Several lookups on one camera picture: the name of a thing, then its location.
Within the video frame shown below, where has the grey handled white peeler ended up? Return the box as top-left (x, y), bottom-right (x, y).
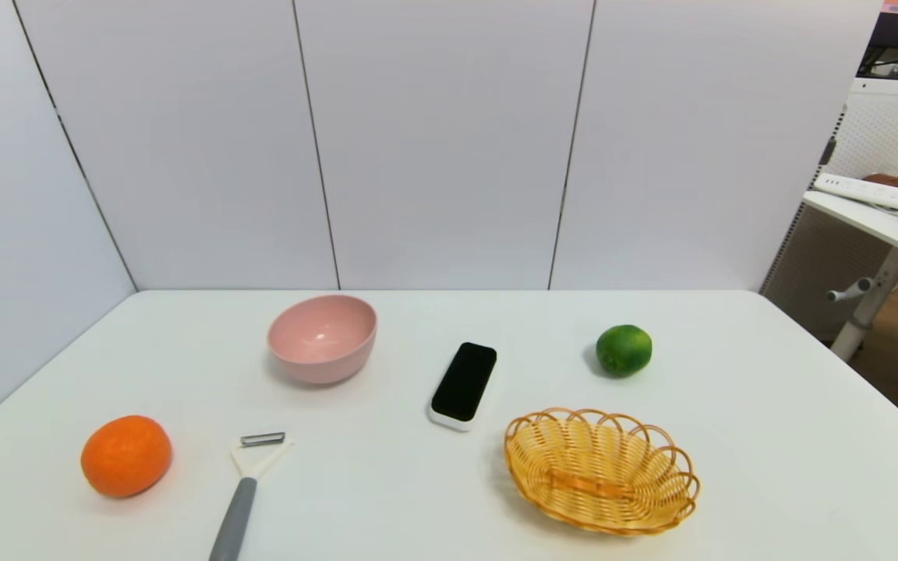
top-left (209, 432), bottom-right (294, 561)

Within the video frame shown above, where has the black and white flat device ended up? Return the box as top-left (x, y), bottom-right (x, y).
top-left (428, 341), bottom-right (498, 432)

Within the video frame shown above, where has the pink bowl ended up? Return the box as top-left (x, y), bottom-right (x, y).
top-left (267, 294), bottom-right (378, 386)

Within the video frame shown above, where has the green lime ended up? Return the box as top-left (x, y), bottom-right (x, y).
top-left (596, 324), bottom-right (653, 379)

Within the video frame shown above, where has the yellow wicker basket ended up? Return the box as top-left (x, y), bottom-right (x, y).
top-left (504, 407), bottom-right (702, 537)

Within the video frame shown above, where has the orange fruit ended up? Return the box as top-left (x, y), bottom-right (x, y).
top-left (80, 415), bottom-right (174, 499)

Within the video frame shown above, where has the white power strip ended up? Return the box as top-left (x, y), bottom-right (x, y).
top-left (813, 173), bottom-right (898, 211)

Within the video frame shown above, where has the white desk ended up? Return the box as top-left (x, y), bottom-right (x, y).
top-left (804, 190), bottom-right (898, 363)

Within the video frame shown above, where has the white perforated panel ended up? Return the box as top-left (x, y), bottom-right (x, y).
top-left (761, 78), bottom-right (898, 344)

